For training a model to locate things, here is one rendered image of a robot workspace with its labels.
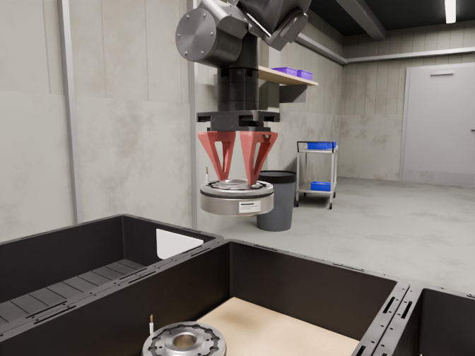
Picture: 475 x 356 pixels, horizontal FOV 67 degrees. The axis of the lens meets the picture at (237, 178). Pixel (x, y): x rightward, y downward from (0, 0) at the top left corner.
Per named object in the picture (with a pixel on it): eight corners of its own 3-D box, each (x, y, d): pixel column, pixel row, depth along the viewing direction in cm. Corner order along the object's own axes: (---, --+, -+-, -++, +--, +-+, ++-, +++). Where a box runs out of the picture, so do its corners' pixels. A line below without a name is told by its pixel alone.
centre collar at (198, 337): (181, 328, 47) (181, 324, 47) (212, 340, 45) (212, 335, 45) (155, 349, 43) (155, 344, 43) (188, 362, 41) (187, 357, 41)
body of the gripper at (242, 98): (256, 125, 44) (256, 63, 43) (194, 126, 50) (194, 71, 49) (281, 126, 49) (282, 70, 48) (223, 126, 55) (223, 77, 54)
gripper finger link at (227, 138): (237, 188, 46) (237, 115, 45) (196, 184, 50) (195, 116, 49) (264, 182, 52) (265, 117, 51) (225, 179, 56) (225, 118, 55)
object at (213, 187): (229, 181, 57) (229, 177, 57) (285, 187, 52) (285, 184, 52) (186, 190, 49) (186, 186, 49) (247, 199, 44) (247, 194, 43)
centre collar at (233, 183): (232, 181, 54) (232, 177, 54) (260, 185, 51) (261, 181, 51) (212, 186, 50) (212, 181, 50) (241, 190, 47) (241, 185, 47)
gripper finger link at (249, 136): (252, 190, 45) (252, 114, 44) (208, 185, 49) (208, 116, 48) (278, 184, 51) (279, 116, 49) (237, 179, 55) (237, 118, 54)
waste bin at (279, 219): (261, 234, 365) (262, 176, 356) (247, 222, 409) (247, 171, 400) (302, 230, 379) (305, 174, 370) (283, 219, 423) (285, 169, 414)
